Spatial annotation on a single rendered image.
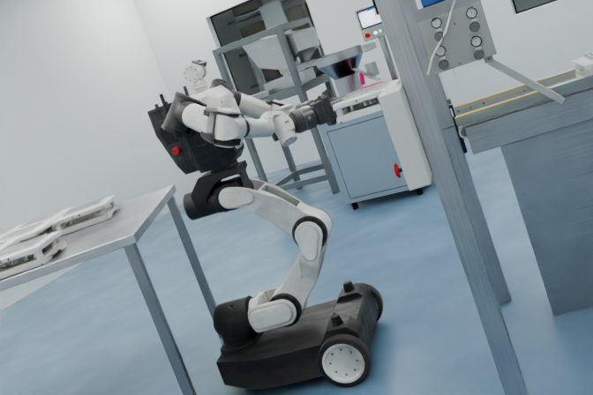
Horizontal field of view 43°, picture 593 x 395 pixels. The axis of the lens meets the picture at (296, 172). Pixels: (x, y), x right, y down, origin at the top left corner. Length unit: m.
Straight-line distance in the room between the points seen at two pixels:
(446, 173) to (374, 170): 3.37
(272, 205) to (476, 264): 1.08
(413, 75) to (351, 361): 1.27
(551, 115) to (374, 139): 2.75
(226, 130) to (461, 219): 0.89
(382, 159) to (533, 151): 2.68
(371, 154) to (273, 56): 1.50
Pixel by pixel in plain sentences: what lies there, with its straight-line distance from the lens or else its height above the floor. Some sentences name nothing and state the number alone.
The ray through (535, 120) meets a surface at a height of 0.74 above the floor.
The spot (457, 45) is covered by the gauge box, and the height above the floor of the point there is 1.08.
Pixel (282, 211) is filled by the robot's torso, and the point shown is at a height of 0.67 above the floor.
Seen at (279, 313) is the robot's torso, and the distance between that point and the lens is 3.08.
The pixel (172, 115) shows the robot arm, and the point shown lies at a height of 1.18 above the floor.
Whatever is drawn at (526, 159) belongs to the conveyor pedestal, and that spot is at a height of 0.61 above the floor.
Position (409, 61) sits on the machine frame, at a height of 1.12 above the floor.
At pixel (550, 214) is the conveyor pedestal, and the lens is 2.88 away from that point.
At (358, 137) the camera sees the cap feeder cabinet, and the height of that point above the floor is 0.52.
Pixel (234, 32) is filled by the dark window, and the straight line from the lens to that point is 8.96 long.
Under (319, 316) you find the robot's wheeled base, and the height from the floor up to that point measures 0.17.
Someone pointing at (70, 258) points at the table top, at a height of 0.82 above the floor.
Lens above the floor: 1.24
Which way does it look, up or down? 9 degrees down
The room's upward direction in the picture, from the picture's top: 20 degrees counter-clockwise
